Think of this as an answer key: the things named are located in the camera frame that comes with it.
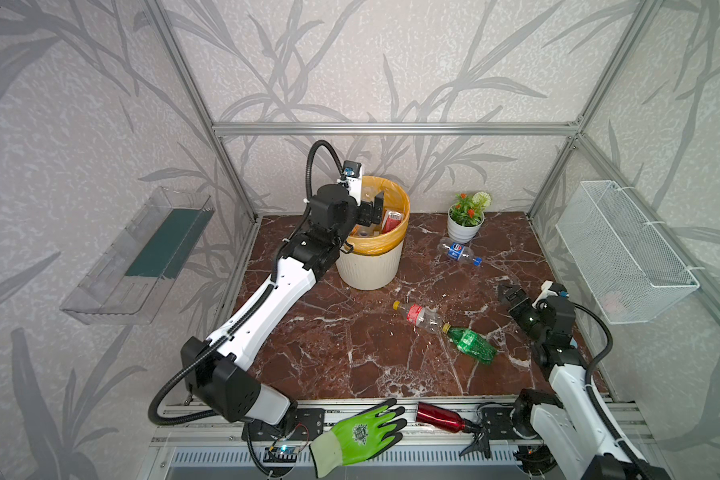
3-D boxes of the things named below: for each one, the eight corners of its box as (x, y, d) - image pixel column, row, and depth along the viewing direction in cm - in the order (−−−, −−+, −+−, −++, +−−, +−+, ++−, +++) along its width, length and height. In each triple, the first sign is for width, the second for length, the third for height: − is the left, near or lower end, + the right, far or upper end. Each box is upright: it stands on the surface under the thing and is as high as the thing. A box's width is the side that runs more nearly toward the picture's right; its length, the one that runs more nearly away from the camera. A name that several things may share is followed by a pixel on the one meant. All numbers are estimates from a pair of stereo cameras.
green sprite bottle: (437, 337, 91) (439, 332, 87) (446, 322, 94) (448, 316, 91) (488, 368, 85) (493, 364, 81) (496, 351, 88) (500, 345, 85)
